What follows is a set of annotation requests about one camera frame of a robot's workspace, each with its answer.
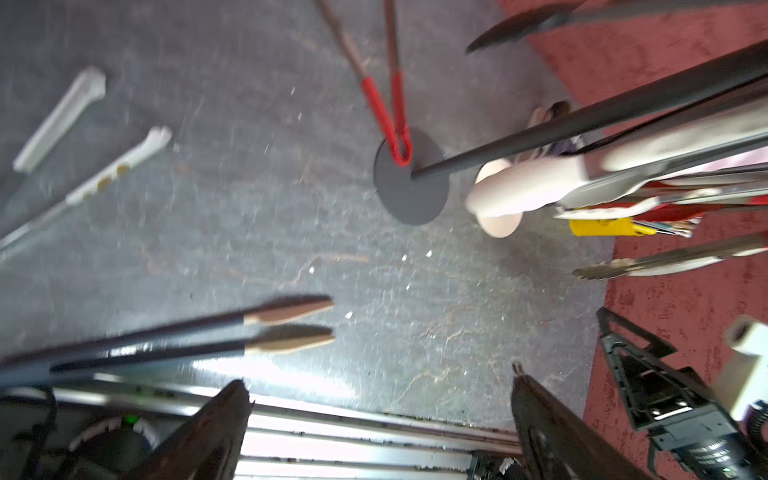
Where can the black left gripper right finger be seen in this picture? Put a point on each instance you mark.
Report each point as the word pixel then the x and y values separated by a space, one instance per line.
pixel 557 444

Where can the cream blue handled tongs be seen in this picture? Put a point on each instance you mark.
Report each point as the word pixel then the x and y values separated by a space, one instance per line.
pixel 275 327

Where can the black steel tongs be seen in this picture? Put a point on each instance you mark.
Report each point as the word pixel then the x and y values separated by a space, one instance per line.
pixel 555 16

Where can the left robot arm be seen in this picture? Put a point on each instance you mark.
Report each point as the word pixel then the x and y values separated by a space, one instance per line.
pixel 108 428

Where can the scalloped steel serving tongs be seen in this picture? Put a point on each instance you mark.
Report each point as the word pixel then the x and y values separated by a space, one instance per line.
pixel 677 261

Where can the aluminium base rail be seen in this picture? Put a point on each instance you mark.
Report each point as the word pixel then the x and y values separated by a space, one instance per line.
pixel 103 428

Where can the small red silicone tongs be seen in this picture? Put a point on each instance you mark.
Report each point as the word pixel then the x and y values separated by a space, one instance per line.
pixel 666 213

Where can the cream utensil rack stand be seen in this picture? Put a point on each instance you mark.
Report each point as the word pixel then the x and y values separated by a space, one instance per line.
pixel 500 226

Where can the dark grey utensil rack stand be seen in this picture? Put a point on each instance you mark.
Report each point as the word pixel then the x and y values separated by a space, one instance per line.
pixel 416 194

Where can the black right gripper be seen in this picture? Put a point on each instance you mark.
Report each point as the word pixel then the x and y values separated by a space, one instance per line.
pixel 674 407

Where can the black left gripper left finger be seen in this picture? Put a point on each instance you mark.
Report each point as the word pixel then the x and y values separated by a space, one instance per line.
pixel 207 446

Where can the yellow metal pencil bucket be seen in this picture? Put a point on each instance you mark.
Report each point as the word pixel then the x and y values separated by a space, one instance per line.
pixel 610 228

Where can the bundle of pencils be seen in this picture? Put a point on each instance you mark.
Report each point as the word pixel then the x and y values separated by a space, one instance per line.
pixel 684 228

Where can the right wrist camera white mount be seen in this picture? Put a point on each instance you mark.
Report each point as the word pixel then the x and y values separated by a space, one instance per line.
pixel 742 383

